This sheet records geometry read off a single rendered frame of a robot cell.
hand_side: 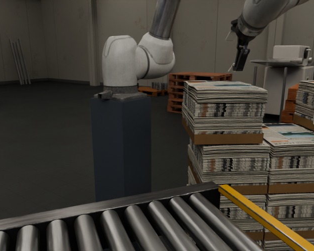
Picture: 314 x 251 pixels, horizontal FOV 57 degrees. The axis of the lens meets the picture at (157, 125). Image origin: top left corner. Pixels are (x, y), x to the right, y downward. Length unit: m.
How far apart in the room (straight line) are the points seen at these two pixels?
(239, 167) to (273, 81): 4.49
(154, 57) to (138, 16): 8.61
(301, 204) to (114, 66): 1.01
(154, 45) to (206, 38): 7.21
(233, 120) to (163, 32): 0.51
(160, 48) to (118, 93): 0.29
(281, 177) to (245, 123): 0.30
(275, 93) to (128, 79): 4.62
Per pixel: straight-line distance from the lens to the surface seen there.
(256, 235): 1.47
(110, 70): 1.28
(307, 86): 1.65
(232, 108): 1.20
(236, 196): 0.84
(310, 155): 1.40
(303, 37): 7.75
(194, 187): 0.92
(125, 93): 1.28
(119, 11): 10.52
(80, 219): 0.78
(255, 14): 0.92
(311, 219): 1.54
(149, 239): 0.69
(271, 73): 5.70
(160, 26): 1.38
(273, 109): 5.75
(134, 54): 1.30
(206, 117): 1.18
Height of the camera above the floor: 1.20
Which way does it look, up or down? 14 degrees down
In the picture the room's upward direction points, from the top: straight up
